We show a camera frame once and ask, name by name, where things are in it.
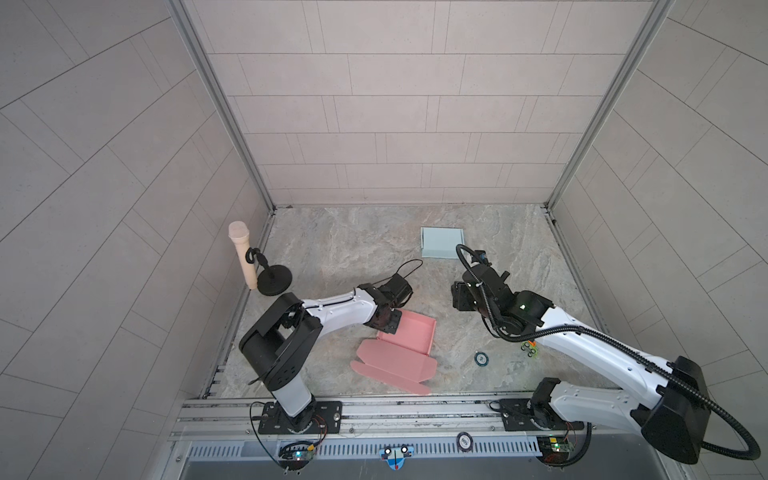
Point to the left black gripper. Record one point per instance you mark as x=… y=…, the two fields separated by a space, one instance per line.
x=392 y=328

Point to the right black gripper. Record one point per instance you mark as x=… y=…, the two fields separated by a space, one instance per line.
x=458 y=291

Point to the light blue paper box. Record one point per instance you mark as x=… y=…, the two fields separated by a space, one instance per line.
x=440 y=242

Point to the pink paper box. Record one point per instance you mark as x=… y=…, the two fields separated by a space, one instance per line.
x=401 y=360

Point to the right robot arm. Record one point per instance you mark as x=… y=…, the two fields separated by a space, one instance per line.
x=647 y=398

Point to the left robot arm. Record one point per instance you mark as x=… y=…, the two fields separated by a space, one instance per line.
x=279 y=343

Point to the blue poker chip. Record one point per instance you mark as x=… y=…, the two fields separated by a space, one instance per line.
x=481 y=359

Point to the orange green small toy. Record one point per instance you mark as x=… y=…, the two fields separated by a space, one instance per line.
x=530 y=348

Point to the black round microphone stand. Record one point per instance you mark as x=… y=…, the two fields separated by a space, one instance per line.
x=273 y=280

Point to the round black white badge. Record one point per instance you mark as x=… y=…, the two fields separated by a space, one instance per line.
x=464 y=442

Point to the blue sticker with eyes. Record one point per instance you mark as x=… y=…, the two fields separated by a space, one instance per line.
x=395 y=456

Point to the right green circuit board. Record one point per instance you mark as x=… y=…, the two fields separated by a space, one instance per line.
x=554 y=450

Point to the green circuit board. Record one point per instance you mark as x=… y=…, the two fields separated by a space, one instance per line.
x=297 y=455
x=554 y=450

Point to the left green circuit board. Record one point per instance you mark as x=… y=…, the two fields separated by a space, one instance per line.
x=297 y=455

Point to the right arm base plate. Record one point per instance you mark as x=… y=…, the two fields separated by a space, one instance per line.
x=518 y=415

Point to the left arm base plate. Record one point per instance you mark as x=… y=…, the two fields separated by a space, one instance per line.
x=319 y=417

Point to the aluminium mounting rail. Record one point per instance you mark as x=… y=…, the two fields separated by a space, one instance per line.
x=392 y=416

